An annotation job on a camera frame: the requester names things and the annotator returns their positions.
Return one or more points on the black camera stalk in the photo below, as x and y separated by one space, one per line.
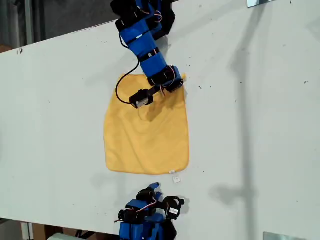
178 200
154 90

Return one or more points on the grey metal post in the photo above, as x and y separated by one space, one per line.
29 22

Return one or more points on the black camera box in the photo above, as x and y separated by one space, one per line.
173 212
141 99

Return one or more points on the small white tag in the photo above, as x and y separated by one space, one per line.
176 179

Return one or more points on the yellow square towel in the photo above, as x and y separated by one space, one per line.
150 140

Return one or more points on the white table leg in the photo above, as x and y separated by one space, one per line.
27 231

